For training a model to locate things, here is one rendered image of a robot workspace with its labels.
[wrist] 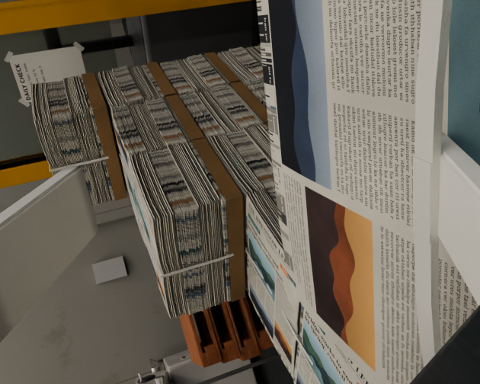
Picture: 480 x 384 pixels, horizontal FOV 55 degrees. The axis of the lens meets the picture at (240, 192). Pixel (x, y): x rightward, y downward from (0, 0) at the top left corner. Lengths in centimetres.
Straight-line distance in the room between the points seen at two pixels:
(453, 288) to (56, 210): 15
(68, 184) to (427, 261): 13
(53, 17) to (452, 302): 189
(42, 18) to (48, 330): 583
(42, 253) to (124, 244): 717
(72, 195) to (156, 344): 712
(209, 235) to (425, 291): 99
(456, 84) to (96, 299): 718
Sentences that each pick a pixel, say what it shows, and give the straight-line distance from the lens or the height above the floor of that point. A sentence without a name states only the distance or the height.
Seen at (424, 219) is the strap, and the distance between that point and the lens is 16.
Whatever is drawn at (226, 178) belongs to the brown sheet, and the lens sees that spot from 115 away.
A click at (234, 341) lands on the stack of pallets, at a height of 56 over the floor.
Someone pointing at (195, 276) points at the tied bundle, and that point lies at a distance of 123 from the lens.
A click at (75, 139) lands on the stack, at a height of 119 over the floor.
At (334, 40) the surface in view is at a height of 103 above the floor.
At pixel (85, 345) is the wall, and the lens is 731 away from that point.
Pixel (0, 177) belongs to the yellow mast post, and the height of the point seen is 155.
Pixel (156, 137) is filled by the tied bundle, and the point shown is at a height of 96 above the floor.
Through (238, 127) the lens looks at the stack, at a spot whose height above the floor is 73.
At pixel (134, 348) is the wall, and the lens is 729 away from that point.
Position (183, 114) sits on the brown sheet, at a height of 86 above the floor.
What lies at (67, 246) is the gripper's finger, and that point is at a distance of 18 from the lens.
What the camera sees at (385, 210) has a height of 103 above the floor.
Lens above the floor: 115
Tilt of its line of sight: 16 degrees down
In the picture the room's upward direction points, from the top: 105 degrees counter-clockwise
